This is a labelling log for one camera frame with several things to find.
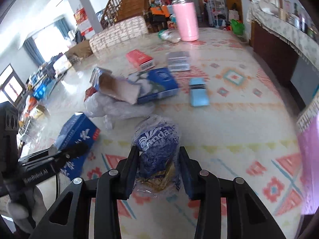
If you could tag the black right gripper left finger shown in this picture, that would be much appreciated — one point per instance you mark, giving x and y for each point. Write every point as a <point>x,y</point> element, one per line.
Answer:
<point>69,216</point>

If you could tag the blue printed plastic bag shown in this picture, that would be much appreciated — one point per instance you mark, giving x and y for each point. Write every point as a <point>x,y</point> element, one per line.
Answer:
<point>157,138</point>

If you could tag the light blue small box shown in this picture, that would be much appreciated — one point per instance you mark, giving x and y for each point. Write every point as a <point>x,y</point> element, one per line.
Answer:
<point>198,92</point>

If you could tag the red long ointment box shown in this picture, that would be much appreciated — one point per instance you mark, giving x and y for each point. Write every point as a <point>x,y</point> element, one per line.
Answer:
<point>140,60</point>

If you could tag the grey barcode small box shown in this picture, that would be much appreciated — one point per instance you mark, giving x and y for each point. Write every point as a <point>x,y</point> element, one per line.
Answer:
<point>178,61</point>

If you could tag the purple perforated trash basket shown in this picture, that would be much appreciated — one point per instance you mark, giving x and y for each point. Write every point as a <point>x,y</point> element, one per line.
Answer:
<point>308,144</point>

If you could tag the left hand white glove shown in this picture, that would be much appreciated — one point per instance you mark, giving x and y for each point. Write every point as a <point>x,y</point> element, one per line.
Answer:
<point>20,214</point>

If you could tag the blue tissue box white characters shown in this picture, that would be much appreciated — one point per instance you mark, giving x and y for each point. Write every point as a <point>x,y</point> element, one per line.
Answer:
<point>79,129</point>

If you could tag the crumpled clear plastic bag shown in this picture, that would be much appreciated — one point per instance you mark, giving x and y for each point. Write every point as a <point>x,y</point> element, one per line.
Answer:
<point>100,105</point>

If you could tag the dark red snack wrapper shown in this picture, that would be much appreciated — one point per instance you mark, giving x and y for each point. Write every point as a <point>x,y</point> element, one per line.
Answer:
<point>89,92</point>

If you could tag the blue white milk carton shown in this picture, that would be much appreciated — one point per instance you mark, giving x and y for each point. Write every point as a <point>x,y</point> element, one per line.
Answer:
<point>138,88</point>

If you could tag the sideboard with floral cloth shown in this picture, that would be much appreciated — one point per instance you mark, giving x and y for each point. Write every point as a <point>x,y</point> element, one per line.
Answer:
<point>281,46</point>

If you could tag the green shopping bag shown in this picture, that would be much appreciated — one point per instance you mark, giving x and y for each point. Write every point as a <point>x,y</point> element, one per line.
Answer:
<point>238,28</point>

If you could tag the green cap plastic bottle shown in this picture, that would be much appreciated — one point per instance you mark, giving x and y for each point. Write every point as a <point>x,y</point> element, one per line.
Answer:
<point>169,35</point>

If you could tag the wooden staircase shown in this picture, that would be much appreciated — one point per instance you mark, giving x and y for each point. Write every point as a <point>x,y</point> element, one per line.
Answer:
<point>119,10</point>

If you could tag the pink tall tumbler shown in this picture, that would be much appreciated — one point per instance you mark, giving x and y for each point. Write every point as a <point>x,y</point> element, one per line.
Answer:
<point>186,19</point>

